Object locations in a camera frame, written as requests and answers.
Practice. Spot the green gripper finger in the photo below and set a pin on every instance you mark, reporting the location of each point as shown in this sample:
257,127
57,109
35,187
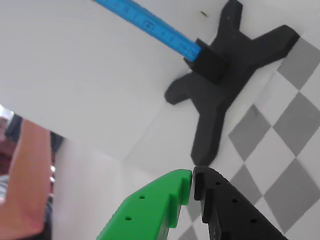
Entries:
150,207

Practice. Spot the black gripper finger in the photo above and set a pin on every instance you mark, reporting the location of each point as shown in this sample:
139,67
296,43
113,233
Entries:
232,215

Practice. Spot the grey white checkered mat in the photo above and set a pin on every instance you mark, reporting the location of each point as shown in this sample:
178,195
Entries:
287,130

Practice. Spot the reddish brown wooden board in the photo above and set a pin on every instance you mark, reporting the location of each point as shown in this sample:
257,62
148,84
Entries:
30,175

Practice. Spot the black cross-shaped stand base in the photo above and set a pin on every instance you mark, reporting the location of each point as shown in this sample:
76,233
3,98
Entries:
217,82

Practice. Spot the blue pole with lettering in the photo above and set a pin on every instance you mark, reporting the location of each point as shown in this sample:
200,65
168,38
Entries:
150,23

